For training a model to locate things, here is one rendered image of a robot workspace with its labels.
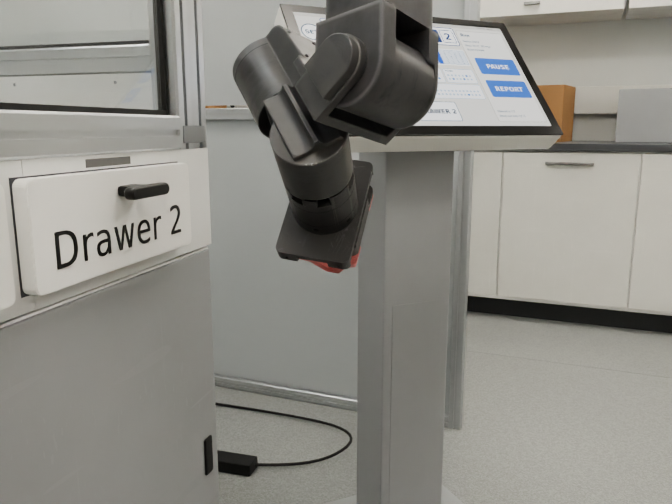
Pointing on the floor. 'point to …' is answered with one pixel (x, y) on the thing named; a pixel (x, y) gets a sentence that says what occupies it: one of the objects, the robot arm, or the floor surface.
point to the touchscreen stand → (403, 329)
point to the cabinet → (113, 393)
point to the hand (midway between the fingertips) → (336, 251)
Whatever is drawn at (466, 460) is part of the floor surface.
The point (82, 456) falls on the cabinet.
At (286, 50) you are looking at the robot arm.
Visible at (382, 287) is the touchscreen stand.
